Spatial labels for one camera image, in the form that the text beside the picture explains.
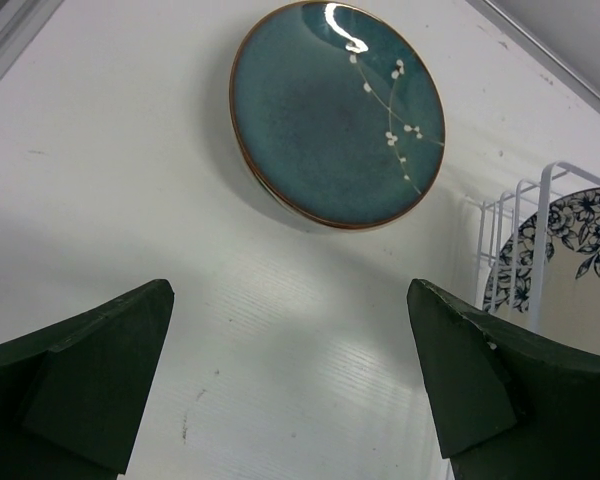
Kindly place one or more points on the white wire dish rack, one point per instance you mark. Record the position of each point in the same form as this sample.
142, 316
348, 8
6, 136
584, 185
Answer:
541, 242

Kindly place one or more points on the dark red round plate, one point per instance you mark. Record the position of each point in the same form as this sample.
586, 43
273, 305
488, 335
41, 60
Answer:
336, 115

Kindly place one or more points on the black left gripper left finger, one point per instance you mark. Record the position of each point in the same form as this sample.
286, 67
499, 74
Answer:
73, 394

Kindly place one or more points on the black white speckled plate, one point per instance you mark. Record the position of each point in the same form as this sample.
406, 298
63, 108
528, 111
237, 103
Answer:
570, 304

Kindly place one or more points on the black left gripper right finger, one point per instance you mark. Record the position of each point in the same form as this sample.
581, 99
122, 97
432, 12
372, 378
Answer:
506, 403

